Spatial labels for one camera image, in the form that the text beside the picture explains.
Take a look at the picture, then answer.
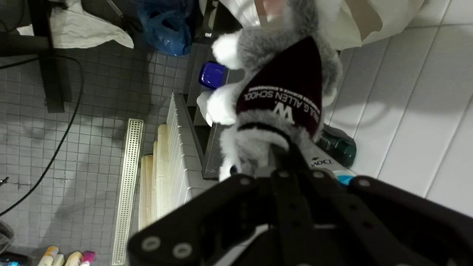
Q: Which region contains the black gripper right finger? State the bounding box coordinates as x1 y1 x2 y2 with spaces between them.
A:
294 146 473 266

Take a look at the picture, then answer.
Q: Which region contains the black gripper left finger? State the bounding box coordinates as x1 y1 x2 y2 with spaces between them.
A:
126 142 303 266

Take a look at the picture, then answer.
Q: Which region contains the grey husky plush doll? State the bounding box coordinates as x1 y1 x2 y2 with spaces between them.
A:
206 0 344 183

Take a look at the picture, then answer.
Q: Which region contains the blue plastic bag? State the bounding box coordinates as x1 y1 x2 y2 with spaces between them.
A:
135 0 195 58

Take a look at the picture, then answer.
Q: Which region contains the white red plastic bag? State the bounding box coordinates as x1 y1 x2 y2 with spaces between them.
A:
220 0 426 52

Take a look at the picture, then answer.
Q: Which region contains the white mesh basket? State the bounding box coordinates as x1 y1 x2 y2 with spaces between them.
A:
111 92 204 266

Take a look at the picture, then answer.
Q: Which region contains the white bottle blue cap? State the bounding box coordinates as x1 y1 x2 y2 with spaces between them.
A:
305 152 358 188

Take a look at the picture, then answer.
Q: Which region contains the dark green bottle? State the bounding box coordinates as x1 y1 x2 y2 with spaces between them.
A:
315 123 358 170

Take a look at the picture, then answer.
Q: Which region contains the blue capped bottle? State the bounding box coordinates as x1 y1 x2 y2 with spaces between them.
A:
197 61 229 92

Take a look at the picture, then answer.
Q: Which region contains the black metal stand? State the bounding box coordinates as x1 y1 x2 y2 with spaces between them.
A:
0 0 67 114

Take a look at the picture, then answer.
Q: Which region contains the white crumpled cloth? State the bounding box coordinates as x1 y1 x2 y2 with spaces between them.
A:
16 0 136 50

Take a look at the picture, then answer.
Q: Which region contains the black floor cable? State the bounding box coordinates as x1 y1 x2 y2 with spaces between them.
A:
0 52 86 219

